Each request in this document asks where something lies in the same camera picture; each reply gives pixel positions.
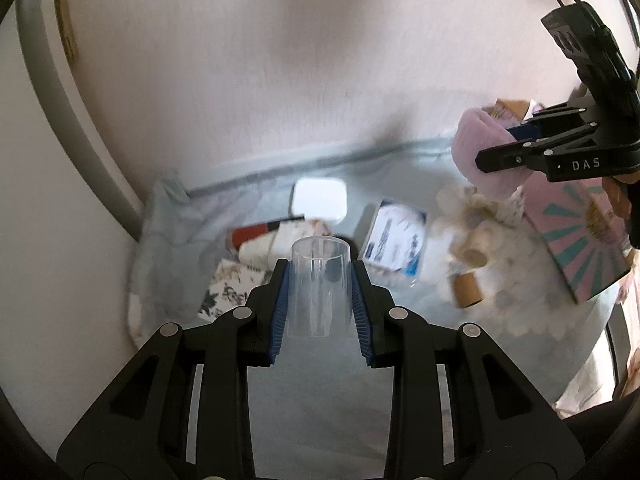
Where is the pink fluffy sock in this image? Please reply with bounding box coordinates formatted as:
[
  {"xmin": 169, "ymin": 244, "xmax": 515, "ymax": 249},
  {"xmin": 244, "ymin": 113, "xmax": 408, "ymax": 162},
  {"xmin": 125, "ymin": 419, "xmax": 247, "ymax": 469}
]
[{"xmin": 451, "ymin": 108, "xmax": 533, "ymax": 200}]

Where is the clear plastic cup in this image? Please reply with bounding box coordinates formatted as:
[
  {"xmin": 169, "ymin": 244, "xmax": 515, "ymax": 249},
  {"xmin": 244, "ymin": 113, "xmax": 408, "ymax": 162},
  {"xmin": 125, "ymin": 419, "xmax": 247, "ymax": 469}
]
[{"xmin": 288, "ymin": 236, "xmax": 355, "ymax": 339}]

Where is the right hand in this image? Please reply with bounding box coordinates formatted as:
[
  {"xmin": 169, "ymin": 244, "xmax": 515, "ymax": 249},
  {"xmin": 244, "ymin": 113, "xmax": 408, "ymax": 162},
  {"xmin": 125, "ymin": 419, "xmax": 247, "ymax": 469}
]
[{"xmin": 602, "ymin": 172, "xmax": 639, "ymax": 248}]

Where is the white tape roll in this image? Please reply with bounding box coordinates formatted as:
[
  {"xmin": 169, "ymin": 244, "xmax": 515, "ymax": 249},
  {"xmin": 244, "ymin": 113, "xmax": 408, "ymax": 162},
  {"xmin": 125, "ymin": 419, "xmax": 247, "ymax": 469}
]
[{"xmin": 459, "ymin": 220, "xmax": 503, "ymax": 268}]

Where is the cardboard storage box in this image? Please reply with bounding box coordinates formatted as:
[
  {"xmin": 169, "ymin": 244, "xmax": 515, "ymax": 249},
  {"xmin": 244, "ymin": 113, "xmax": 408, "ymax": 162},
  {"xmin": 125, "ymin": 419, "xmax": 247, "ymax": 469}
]
[{"xmin": 491, "ymin": 96, "xmax": 637, "ymax": 306}]

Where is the floral blue table cloth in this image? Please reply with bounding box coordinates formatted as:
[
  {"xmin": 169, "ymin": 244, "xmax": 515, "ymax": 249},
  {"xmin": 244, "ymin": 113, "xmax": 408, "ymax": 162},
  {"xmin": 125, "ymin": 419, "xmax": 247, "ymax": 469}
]
[{"xmin": 129, "ymin": 139, "xmax": 620, "ymax": 479}]

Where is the floral patterned card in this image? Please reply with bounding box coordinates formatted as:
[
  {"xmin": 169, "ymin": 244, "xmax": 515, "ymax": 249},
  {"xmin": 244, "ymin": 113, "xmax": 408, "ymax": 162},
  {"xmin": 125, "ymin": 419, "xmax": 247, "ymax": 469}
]
[{"xmin": 198, "ymin": 259, "xmax": 270, "ymax": 322}]

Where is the blue white mask packet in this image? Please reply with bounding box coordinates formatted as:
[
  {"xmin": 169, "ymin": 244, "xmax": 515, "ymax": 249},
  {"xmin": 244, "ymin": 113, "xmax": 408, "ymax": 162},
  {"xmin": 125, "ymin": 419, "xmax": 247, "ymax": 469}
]
[{"xmin": 359, "ymin": 198, "xmax": 428, "ymax": 280}]

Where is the red black lipstick box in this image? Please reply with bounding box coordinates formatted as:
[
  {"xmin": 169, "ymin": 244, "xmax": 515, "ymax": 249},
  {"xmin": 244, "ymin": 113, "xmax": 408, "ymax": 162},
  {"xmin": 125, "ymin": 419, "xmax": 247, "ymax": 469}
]
[{"xmin": 229, "ymin": 216, "xmax": 304, "ymax": 252}]

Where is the white square case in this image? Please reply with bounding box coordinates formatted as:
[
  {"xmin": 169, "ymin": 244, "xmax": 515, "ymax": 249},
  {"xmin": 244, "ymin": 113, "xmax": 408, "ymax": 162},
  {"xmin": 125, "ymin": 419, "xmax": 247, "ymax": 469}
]
[{"xmin": 290, "ymin": 177, "xmax": 348, "ymax": 224}]

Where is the grey door frame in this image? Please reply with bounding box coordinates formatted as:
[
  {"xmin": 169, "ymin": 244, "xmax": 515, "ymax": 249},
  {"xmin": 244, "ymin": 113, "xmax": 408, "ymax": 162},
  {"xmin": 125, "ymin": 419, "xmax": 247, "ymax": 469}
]
[{"xmin": 16, "ymin": 0, "xmax": 143, "ymax": 240}]

